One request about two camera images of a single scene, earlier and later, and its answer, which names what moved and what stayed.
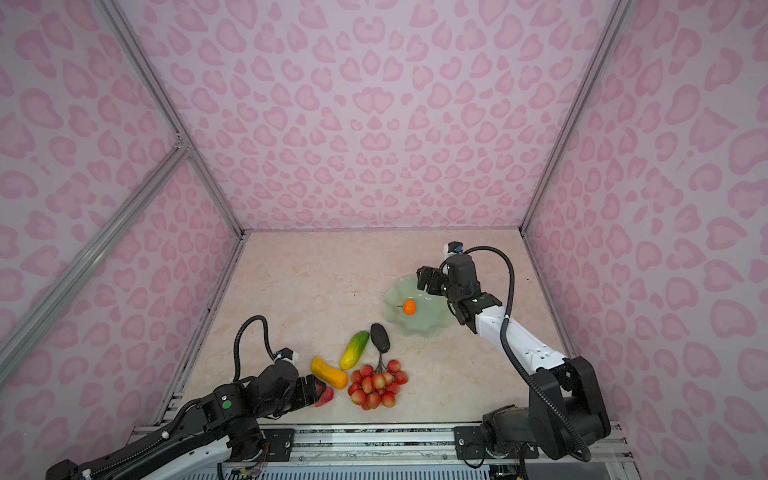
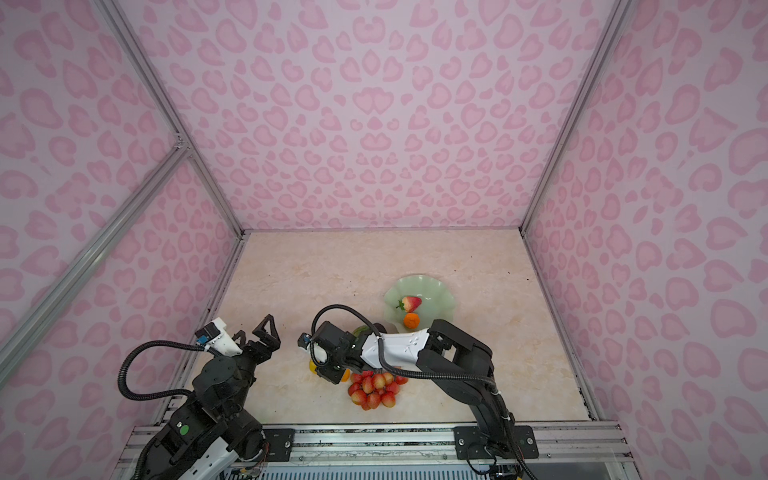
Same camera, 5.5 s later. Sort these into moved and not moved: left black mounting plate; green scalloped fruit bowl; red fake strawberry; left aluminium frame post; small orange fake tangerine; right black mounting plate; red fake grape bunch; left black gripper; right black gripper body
Moved: small orange fake tangerine; red fake strawberry; right black gripper body; left black gripper
Not moved: right black mounting plate; left black mounting plate; left aluminium frame post; green scalloped fruit bowl; red fake grape bunch
